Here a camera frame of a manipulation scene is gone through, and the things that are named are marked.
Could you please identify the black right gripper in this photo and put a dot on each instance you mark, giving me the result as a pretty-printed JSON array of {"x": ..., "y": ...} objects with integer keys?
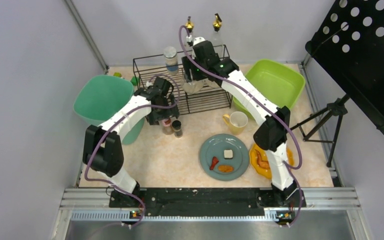
[{"x": 189, "y": 73}]

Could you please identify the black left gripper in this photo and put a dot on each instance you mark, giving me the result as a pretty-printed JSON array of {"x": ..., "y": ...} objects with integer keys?
[{"x": 162, "y": 117}]

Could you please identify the oil bottle brown liquid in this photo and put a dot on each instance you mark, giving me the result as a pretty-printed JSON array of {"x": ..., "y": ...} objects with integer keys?
[{"x": 216, "y": 37}]

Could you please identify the clear glass jar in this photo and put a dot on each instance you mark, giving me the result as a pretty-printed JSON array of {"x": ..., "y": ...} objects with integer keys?
[
  {"x": 215, "y": 83},
  {"x": 192, "y": 87}
]

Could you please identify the silver lid labelled jar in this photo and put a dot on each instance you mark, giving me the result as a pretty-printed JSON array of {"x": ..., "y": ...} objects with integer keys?
[{"x": 171, "y": 60}]

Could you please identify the black lid spice jar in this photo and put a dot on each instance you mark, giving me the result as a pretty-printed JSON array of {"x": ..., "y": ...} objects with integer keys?
[{"x": 177, "y": 128}]

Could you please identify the pink lid spice jar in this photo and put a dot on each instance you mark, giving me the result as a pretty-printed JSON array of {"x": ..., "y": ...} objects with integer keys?
[{"x": 167, "y": 126}]

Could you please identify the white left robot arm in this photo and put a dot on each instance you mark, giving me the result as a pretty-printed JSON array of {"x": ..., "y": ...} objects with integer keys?
[{"x": 103, "y": 151}]

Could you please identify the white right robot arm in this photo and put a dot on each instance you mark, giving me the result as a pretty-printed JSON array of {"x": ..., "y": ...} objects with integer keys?
[{"x": 272, "y": 120}]

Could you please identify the green toy block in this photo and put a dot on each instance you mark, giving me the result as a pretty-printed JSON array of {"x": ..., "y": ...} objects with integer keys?
[{"x": 135, "y": 81}]

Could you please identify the green plastic waste bin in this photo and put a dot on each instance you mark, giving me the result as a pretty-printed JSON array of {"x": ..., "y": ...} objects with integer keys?
[{"x": 100, "y": 99}]

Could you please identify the yellow ceramic mug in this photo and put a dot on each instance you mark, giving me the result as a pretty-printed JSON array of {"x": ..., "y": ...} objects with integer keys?
[{"x": 236, "y": 122}]

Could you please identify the lime green plastic basin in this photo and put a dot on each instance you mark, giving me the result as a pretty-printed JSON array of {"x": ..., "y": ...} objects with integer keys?
[{"x": 279, "y": 83}]

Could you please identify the red chicken drumstick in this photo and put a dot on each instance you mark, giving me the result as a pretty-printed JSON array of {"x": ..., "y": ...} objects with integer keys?
[{"x": 214, "y": 162}]

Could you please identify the white tofu cube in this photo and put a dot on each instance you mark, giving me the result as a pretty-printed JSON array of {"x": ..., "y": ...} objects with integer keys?
[{"x": 228, "y": 154}]

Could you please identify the orange fried nugget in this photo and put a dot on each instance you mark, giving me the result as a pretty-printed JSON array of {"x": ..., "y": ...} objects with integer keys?
[{"x": 224, "y": 168}]

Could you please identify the yellow polka dot plate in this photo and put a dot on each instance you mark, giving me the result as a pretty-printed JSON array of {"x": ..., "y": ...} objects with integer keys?
[{"x": 252, "y": 159}]

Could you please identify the orange fried chicken piece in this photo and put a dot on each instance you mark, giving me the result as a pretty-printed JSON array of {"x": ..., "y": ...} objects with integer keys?
[{"x": 262, "y": 160}]

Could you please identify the black perforated metal panel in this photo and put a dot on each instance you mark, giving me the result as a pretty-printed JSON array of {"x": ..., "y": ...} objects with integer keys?
[{"x": 349, "y": 46}]

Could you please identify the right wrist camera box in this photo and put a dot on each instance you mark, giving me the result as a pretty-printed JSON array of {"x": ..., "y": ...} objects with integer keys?
[{"x": 191, "y": 41}]

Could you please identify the black wire dish rack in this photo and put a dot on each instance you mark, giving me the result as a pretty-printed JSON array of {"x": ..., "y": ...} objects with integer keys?
[{"x": 206, "y": 99}]

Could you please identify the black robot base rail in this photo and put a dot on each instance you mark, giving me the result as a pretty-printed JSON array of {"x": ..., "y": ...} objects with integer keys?
[{"x": 205, "y": 202}]

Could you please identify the aluminium frame post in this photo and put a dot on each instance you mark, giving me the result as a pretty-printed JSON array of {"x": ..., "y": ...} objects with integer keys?
[{"x": 86, "y": 34}]

